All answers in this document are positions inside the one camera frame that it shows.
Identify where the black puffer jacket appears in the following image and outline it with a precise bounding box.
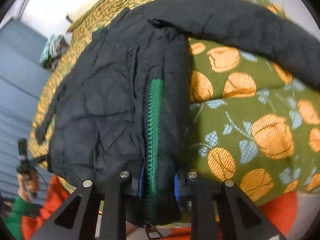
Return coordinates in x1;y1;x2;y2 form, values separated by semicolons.
35;0;320;228

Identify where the green knit sleeve forearm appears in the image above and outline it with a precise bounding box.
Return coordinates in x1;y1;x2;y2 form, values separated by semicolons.
2;195;43;240

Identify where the pile of clothes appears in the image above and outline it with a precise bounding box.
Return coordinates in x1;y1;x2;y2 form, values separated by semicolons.
39;35;69;73

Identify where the person's left hand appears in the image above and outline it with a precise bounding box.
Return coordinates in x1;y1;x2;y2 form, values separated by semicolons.
17;169;39;203

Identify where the orange fleece garment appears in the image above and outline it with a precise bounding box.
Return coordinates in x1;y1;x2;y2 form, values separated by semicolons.
32;171;284;239

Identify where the green orange floral duvet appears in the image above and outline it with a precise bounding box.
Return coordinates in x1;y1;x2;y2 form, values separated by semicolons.
33;0;319;205

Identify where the blue pleated curtain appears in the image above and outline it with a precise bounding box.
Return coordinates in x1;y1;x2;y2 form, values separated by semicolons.
0;19;49;198

